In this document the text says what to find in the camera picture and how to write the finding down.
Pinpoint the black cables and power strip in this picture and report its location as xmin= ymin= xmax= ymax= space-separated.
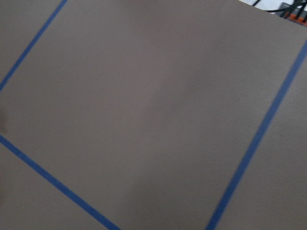
xmin=249 ymin=0 xmax=307 ymax=25

